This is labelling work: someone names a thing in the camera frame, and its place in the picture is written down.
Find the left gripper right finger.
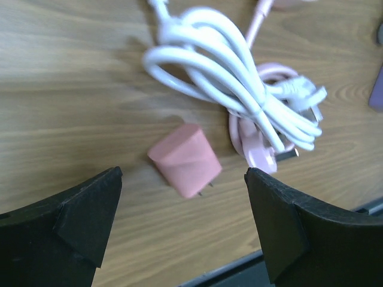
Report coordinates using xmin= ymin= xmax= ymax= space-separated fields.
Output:
xmin=245 ymin=168 xmax=382 ymax=286

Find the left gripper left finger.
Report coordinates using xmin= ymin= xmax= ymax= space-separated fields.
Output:
xmin=1 ymin=167 xmax=122 ymax=286

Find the pink plug adapter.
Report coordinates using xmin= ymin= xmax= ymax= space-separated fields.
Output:
xmin=147 ymin=123 xmax=222 ymax=199

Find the purple power strip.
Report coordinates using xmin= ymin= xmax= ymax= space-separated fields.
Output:
xmin=368 ymin=66 xmax=383 ymax=112

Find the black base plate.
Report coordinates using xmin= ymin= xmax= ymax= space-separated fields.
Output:
xmin=179 ymin=199 xmax=383 ymax=287

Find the pink cord loop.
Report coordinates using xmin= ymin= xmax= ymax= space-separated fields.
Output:
xmin=229 ymin=0 xmax=300 ymax=176

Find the white bundled cord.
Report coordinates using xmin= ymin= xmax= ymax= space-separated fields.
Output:
xmin=142 ymin=0 xmax=329 ymax=152

